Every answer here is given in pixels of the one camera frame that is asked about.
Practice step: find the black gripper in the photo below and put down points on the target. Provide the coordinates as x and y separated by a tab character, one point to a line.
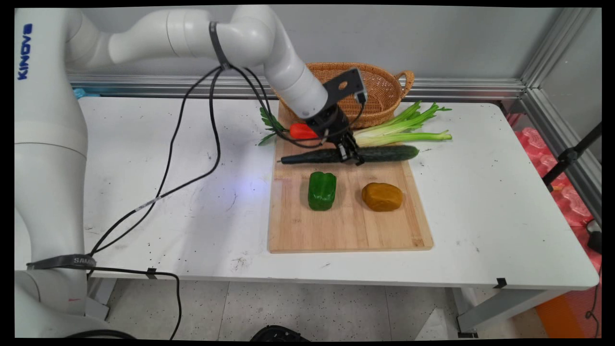
329	122

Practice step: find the dark green toy cucumber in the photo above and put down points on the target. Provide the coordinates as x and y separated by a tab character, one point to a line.
389	153

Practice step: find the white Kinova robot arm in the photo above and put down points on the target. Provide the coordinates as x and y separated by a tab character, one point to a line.
53	120

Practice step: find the green toy bell pepper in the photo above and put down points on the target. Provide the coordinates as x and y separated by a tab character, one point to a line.
322	192

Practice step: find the orange toy carrot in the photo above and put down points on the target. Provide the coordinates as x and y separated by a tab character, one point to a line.
300	130

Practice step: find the green toy celery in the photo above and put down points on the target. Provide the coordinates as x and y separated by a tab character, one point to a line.
403	137

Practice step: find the brown toy potato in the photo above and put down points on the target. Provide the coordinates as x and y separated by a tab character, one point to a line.
382	197

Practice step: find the woven wicker basket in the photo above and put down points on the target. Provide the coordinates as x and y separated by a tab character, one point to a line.
384	91

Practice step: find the wooden cutting board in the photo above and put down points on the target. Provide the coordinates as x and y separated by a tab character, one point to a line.
346	226

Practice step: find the black round floor object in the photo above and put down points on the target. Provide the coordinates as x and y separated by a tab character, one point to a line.
278	334

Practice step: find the black table edge clip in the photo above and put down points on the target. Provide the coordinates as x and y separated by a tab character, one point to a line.
500	283
151	273

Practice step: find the grey table leg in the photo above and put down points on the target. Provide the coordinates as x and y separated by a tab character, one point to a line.
499	307

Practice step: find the black tripod stand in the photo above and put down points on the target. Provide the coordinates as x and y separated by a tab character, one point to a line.
567	158

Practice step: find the red foam mat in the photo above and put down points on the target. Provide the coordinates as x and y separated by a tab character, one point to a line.
571	202

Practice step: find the black device on red mat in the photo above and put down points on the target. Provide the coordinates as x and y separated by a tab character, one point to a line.
595	238

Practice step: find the orange floor mat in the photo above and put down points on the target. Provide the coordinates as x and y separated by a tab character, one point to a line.
567	317

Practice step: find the blue foam mat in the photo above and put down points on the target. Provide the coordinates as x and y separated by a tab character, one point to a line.
79	92

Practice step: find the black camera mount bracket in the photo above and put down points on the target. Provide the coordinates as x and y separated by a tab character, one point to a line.
353	81

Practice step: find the horizontal aluminium frame rail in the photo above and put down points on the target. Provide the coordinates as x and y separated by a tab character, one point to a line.
456	89

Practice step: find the corner aluminium frame rail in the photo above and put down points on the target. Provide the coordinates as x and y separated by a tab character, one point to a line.
552	53

